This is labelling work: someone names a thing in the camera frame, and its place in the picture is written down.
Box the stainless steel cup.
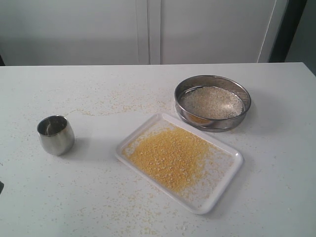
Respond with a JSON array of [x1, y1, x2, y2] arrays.
[[37, 115, 75, 156]]

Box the round steel mesh sieve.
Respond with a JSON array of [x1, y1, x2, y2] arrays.
[[174, 75, 251, 132]]

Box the yellow grain mixture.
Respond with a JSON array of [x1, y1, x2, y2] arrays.
[[180, 87, 243, 119]]

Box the white cabinet doors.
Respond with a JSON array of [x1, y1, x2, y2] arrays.
[[0, 0, 288, 66]]

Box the yellow sieved millet grains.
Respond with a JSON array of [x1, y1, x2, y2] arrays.
[[122, 123, 233, 198]]

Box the white plastic tray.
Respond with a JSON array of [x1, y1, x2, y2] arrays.
[[115, 113, 244, 215]]

